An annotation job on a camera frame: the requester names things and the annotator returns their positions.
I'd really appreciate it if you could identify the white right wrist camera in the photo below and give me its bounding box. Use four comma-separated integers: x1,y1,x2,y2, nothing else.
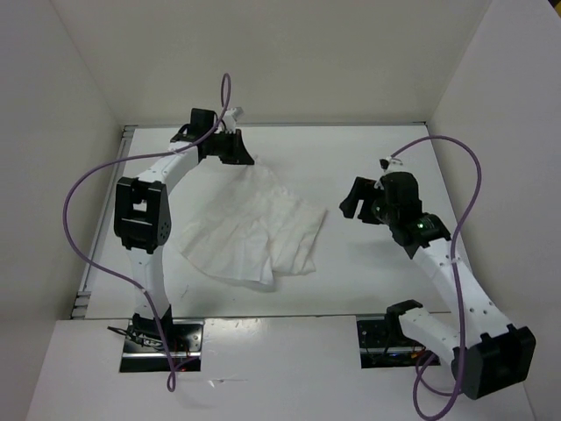
379,156,403,173

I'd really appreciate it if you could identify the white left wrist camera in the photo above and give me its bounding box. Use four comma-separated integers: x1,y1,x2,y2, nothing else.
223,107,245,121

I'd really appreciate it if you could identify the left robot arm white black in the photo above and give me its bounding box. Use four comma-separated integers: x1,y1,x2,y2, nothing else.
114,107,254,351

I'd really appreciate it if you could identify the white pleated skirt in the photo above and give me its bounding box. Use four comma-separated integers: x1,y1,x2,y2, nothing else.
176,161,327,290

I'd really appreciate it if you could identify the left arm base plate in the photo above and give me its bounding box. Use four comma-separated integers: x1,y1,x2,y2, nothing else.
117,319,204,374

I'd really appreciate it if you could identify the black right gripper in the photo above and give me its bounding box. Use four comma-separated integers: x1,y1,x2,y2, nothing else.
338,176,397,226

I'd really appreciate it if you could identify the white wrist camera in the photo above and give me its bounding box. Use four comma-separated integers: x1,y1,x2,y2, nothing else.
223,107,245,121
379,156,403,173

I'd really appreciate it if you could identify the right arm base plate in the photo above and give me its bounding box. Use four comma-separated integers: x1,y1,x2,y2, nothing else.
356,314,426,369

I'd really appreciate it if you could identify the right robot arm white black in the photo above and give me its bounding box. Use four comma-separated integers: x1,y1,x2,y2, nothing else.
339,171,536,400

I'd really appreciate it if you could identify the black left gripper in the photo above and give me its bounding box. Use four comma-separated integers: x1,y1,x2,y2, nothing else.
206,129,254,166

